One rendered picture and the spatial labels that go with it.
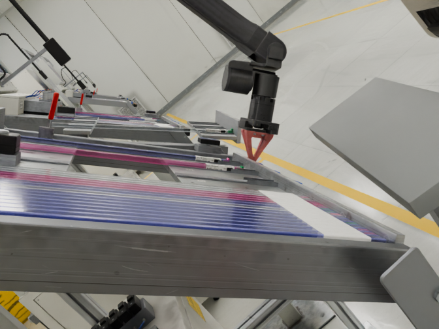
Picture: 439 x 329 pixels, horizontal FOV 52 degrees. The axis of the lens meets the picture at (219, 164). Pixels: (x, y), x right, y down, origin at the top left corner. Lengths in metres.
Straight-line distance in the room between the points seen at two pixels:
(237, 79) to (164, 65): 7.57
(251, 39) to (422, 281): 0.69
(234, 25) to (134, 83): 7.50
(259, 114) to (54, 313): 1.36
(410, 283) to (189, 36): 8.31
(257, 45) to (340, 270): 0.65
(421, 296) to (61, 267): 0.34
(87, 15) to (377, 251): 8.23
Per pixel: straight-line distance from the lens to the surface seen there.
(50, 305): 2.07
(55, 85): 5.39
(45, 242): 0.42
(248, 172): 0.93
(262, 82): 1.03
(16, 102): 2.07
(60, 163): 0.78
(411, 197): 0.83
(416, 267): 0.48
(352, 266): 0.50
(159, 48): 8.57
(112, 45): 8.52
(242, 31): 1.04
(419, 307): 0.50
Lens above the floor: 1.05
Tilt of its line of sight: 17 degrees down
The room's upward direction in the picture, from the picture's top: 39 degrees counter-clockwise
